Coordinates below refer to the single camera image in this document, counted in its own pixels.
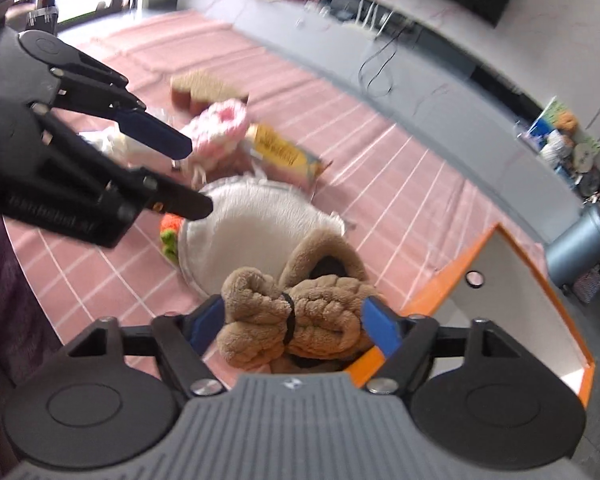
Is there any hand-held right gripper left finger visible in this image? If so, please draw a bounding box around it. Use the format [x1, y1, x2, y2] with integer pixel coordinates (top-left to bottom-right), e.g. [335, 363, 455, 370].
[67, 295, 228, 397]

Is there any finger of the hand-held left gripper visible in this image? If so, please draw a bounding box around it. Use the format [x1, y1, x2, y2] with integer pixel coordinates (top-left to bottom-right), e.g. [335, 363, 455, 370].
[40, 110, 214, 222]
[45, 55, 193, 159]

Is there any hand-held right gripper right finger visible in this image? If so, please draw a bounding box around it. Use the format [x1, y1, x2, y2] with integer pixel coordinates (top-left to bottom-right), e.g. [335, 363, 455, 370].
[362, 296, 523, 395]

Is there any brown plush towel bundle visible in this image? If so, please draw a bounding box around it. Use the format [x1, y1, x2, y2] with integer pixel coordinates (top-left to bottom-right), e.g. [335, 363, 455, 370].
[216, 267, 381, 373]

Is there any pink crocheted donut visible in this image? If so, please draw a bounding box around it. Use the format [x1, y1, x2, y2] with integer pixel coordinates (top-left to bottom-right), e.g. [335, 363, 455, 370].
[182, 99, 251, 161]

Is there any brown bear-shaped coir sponge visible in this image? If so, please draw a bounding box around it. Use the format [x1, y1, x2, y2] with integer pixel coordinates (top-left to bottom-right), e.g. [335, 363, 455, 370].
[170, 71, 251, 113]

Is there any yellow sponge packet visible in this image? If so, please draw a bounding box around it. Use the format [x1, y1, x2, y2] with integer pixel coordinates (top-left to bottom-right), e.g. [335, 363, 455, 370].
[240, 122, 333, 188]

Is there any orange storage box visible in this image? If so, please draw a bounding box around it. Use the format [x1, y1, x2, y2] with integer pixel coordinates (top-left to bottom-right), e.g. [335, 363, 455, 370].
[345, 222, 596, 408]

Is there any orange green crocheted toy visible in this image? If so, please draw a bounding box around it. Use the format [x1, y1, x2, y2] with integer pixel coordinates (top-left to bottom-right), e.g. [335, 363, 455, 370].
[159, 214, 183, 263]

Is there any white cloth bundle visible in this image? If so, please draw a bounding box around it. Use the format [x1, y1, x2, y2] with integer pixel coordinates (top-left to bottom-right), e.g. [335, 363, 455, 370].
[77, 127, 131, 163]

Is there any white plush cushion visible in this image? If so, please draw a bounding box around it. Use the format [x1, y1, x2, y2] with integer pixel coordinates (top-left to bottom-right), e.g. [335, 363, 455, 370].
[177, 180, 348, 301]

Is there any brown plush slipper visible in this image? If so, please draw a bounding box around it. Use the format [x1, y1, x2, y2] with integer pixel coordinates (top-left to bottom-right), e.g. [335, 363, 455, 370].
[279, 232, 368, 301]

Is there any pink checkered tablecloth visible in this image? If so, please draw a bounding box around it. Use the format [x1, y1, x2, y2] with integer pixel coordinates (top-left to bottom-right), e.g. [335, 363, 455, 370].
[2, 10, 551, 361]

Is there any purple cloth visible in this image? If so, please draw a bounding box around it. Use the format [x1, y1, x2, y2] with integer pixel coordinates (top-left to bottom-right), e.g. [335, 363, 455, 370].
[0, 210, 63, 480]

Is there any grey TV console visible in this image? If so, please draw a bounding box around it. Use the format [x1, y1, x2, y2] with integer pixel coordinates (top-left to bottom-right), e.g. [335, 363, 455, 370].
[177, 0, 600, 221]

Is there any patterned tote bag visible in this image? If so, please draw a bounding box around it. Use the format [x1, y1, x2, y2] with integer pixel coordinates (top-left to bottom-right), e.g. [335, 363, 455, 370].
[575, 265, 600, 303]

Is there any grey trash can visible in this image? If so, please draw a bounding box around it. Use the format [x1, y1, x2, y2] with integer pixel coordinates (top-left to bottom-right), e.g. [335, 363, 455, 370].
[545, 205, 600, 288]

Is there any white router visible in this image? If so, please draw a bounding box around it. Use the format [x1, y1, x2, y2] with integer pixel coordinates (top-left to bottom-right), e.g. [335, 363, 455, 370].
[340, 2, 396, 36]

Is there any white crocheted basket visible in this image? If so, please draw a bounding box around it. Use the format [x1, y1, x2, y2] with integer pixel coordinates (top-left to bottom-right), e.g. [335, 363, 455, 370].
[540, 132, 573, 161]

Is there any white round hand fan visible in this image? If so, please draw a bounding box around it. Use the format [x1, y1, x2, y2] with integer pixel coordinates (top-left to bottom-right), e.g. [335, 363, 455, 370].
[572, 140, 600, 171]

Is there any green white picture board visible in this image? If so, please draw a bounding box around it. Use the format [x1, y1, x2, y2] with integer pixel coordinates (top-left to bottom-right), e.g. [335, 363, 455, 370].
[530, 97, 573, 136]

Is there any black cable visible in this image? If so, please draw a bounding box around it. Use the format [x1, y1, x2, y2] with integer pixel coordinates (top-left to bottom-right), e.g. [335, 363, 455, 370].
[357, 25, 426, 96]

